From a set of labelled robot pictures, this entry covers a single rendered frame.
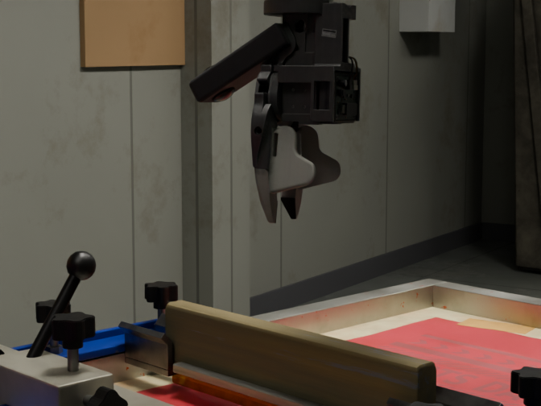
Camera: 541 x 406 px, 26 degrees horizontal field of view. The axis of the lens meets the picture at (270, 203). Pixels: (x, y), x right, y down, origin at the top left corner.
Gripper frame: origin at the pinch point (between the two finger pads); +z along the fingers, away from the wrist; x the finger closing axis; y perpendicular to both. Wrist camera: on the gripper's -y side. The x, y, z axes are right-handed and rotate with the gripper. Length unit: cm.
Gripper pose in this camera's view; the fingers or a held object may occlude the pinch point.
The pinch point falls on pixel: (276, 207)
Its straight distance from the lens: 115.7
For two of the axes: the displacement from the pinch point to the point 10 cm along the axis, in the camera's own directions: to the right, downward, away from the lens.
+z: -0.2, 10.0, 0.9
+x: 4.3, -0.7, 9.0
